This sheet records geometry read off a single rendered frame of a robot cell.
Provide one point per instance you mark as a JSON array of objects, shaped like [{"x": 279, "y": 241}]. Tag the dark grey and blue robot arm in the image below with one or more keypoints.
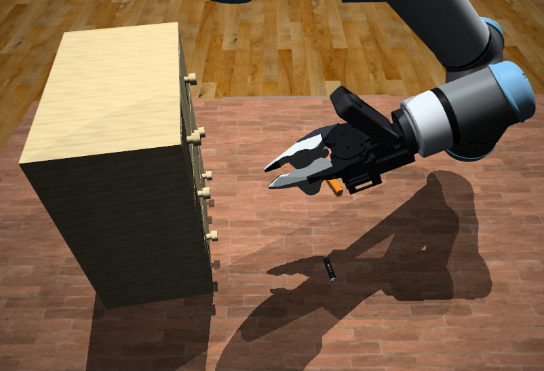
[{"x": 482, "y": 96}]

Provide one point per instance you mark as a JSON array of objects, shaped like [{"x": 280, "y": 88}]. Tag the wooden chest of drawers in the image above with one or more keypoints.
[{"x": 104, "y": 155}]

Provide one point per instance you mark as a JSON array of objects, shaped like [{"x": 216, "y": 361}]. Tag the black battery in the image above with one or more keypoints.
[{"x": 329, "y": 270}]

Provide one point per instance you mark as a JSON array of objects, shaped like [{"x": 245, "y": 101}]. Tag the orange aa battery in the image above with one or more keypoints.
[{"x": 336, "y": 186}]

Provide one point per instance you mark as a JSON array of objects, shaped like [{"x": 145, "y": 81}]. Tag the beige wooden drawer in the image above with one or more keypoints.
[
  {"x": 194, "y": 129},
  {"x": 185, "y": 80},
  {"x": 187, "y": 140}
]

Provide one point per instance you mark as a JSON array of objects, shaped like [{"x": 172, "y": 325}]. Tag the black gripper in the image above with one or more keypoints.
[{"x": 352, "y": 159}]

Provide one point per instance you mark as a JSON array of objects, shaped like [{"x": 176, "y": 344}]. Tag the tan wooden drawer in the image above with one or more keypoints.
[
  {"x": 203, "y": 176},
  {"x": 213, "y": 236},
  {"x": 205, "y": 193}
]

